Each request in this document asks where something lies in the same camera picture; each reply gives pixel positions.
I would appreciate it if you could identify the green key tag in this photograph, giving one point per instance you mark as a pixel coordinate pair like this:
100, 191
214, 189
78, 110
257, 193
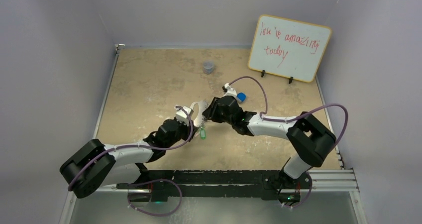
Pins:
202, 133

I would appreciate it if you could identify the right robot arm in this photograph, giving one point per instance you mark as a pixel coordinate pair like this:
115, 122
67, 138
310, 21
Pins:
311, 139

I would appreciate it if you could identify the small grey cup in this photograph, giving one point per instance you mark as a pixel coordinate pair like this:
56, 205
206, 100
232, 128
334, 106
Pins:
208, 67

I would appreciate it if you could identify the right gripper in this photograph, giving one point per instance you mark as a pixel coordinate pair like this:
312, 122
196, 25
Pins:
211, 112

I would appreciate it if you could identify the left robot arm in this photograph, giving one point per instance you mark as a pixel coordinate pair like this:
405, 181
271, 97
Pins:
87, 169

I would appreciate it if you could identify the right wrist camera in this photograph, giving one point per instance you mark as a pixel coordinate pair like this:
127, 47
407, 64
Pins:
229, 91

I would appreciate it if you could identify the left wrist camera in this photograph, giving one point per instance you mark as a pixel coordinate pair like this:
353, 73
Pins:
183, 114

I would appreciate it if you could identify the blue grey whiteboard eraser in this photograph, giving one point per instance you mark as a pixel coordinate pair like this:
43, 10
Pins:
241, 97

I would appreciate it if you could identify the whiteboard with red writing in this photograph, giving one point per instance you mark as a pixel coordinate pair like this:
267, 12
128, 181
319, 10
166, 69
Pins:
288, 48

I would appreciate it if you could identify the aluminium frame rail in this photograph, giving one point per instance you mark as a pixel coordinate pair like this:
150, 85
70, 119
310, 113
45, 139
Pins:
319, 180

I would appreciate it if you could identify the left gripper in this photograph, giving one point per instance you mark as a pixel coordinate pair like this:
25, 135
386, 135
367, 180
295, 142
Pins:
186, 128

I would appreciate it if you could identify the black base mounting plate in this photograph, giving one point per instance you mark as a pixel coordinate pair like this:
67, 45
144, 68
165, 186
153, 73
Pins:
161, 191

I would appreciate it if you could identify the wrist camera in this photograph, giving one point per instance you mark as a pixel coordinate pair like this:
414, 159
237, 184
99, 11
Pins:
183, 114
229, 91

